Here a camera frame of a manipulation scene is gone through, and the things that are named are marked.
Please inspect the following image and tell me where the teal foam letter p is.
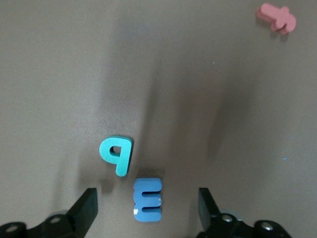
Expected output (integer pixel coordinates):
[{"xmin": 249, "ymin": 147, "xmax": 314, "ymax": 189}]
[{"xmin": 99, "ymin": 135, "xmax": 134, "ymax": 178}]

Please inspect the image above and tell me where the brown table cover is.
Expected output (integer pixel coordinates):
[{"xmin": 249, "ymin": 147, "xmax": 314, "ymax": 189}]
[{"xmin": 0, "ymin": 0, "xmax": 317, "ymax": 238}]

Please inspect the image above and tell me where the blue foam letter m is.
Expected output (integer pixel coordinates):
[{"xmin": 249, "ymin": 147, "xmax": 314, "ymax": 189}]
[{"xmin": 132, "ymin": 178, "xmax": 162, "ymax": 223}]

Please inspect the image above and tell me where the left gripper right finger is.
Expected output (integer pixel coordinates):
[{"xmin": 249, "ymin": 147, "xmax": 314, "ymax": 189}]
[{"xmin": 197, "ymin": 187, "xmax": 291, "ymax": 238}]

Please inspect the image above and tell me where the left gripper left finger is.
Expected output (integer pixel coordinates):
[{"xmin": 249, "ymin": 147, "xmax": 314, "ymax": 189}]
[{"xmin": 0, "ymin": 187, "xmax": 99, "ymax": 238}]

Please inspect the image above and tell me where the pink foam letter f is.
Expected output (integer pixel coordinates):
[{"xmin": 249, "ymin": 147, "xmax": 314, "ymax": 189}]
[{"xmin": 255, "ymin": 2, "xmax": 297, "ymax": 35}]

